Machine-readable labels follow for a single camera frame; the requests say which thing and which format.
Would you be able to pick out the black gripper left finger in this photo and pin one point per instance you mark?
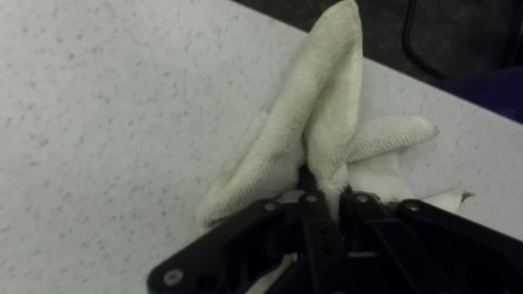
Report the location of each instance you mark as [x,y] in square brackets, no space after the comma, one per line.
[262,246]

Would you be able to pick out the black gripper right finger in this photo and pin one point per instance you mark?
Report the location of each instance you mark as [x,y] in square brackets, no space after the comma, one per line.
[425,251]

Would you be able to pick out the cream cloth towel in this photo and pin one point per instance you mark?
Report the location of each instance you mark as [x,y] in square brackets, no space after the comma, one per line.
[327,82]

